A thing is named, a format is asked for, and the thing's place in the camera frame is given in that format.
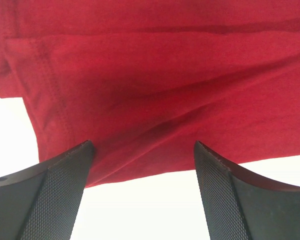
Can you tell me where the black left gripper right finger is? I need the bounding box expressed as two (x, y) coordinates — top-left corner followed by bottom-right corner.
(193, 141), (300, 240)

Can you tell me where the dark red t shirt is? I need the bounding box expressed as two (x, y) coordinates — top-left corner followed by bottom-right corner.
(0, 0), (300, 187)

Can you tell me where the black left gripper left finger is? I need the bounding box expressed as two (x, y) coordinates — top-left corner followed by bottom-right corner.
(0, 141), (94, 240)

